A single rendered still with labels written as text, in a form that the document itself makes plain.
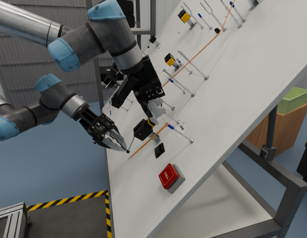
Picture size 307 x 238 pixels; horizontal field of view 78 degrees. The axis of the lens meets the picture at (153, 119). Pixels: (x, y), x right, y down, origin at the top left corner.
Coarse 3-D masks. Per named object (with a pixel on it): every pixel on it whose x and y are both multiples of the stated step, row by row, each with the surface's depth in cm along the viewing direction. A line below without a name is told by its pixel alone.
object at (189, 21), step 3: (183, 9) 91; (180, 12) 94; (183, 12) 89; (180, 15) 91; (189, 15) 90; (180, 18) 91; (189, 18) 93; (186, 21) 92; (189, 21) 95; (189, 24) 95; (192, 24) 96; (195, 24) 94; (192, 27) 95
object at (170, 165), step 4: (168, 164) 52; (168, 168) 51; (172, 168) 50; (164, 172) 51; (168, 172) 50; (172, 172) 49; (176, 172) 49; (160, 176) 52; (164, 176) 50; (168, 176) 49; (172, 176) 48; (176, 176) 48; (160, 180) 51; (164, 180) 50; (168, 180) 48; (172, 180) 48; (164, 184) 49; (168, 184) 48
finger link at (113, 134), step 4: (112, 132) 68; (116, 132) 69; (112, 136) 68; (116, 136) 68; (120, 136) 66; (116, 140) 69; (120, 140) 69; (120, 144) 70; (124, 144) 69; (124, 148) 69
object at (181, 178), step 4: (176, 168) 51; (180, 172) 50; (180, 176) 49; (176, 180) 49; (180, 180) 48; (184, 180) 49; (172, 184) 49; (176, 184) 49; (180, 184) 49; (168, 188) 50; (172, 188) 49; (176, 188) 49; (172, 192) 49
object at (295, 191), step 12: (240, 144) 86; (252, 144) 83; (264, 144) 73; (252, 156) 79; (264, 156) 75; (264, 168) 74; (276, 168) 69; (288, 180) 64; (300, 180) 63; (288, 192) 65; (300, 192) 62; (288, 204) 65; (276, 216) 71; (288, 216) 66
